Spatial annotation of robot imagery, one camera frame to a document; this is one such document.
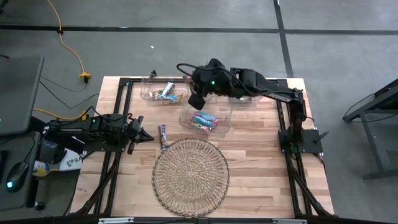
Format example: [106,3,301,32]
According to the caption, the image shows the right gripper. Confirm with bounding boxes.
[187,58,233,111]

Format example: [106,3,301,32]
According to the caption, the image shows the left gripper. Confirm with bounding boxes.
[125,114,155,155]

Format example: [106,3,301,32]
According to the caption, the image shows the purple blue granola bar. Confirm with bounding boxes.
[157,124,170,151]

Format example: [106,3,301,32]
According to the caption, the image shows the snack bars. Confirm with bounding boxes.
[192,111,220,124]

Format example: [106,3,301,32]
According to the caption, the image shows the blue red granola bar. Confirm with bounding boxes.
[190,116,217,129]

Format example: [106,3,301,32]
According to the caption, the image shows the blue orange-ended granola bar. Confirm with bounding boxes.
[156,93,179,101]

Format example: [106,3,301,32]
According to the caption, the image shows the red green granola bar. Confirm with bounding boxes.
[187,121,214,133]

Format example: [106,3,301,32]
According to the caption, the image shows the potted green succulent plant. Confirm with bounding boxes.
[190,60,217,103]

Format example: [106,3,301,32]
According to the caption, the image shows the clear plastic bin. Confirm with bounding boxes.
[178,102,233,134]
[214,90,264,107]
[139,75,190,107]

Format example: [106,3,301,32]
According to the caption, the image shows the round woven straw placemat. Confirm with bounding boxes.
[151,138,231,218]

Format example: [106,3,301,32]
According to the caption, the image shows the white printed box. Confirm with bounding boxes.
[58,148,84,172]

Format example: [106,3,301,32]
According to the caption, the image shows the yellow white bottle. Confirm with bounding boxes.
[32,160,52,178]

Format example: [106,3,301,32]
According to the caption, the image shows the dark grey side desk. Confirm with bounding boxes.
[0,130,42,212]

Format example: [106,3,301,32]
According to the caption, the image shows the black computer mouse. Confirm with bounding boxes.
[5,161,30,193]

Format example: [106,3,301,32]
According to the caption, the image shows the black metal side table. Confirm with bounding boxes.
[341,77,398,182]

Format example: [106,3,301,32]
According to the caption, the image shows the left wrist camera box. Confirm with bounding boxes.
[127,118,142,134]

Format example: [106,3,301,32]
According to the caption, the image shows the black aluminium table frame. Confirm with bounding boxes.
[70,68,336,224]

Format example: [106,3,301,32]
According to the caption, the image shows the yellow extension cord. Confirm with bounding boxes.
[32,108,90,121]
[45,0,92,84]

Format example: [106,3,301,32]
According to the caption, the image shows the thin black floor cable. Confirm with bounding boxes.
[39,76,90,93]
[39,81,100,110]

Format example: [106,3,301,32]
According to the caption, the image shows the silver metal bracket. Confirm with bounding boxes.
[98,217,135,224]
[272,218,308,224]

